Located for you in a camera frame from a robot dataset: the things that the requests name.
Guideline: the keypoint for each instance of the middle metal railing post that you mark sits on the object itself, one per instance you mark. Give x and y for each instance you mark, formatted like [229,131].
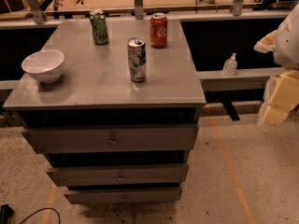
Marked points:
[139,11]

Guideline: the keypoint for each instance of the top grey drawer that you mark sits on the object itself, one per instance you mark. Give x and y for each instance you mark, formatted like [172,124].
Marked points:
[59,140]

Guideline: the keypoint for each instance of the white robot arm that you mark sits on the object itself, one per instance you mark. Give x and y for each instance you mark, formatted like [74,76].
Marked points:
[286,47]

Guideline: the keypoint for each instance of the bottom grey drawer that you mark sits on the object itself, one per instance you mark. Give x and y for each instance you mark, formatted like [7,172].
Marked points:
[146,195]

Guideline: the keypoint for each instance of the left metal railing post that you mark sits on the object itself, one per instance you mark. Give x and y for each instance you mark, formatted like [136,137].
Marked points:
[38,14]

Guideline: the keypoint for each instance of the grey drawer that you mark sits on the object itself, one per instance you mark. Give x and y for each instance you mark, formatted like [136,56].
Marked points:
[59,140]
[146,195]
[118,175]

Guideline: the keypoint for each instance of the clear hand sanitizer bottle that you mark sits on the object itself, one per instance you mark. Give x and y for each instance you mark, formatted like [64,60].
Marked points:
[230,66]

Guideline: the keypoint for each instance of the grey drawer cabinet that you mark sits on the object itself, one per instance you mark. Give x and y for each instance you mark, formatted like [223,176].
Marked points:
[96,91]

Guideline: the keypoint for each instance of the green soda can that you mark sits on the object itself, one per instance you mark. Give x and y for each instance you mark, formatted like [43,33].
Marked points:
[99,27]

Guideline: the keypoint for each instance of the white ceramic bowl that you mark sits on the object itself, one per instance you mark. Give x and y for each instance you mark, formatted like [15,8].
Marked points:
[45,66]

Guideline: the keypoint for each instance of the silver blue redbull can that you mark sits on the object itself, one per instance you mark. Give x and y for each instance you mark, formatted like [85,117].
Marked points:
[136,48]

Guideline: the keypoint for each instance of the red coca-cola can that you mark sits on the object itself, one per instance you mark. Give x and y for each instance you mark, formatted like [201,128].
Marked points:
[158,30]

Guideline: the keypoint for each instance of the middle grey drawer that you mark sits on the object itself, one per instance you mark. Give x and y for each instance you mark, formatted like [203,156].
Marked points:
[118,175]

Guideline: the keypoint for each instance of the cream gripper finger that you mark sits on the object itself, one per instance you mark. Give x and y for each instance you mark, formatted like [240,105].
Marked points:
[266,44]
[281,96]

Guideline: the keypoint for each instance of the black floor plug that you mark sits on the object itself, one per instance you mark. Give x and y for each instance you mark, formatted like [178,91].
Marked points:
[5,213]

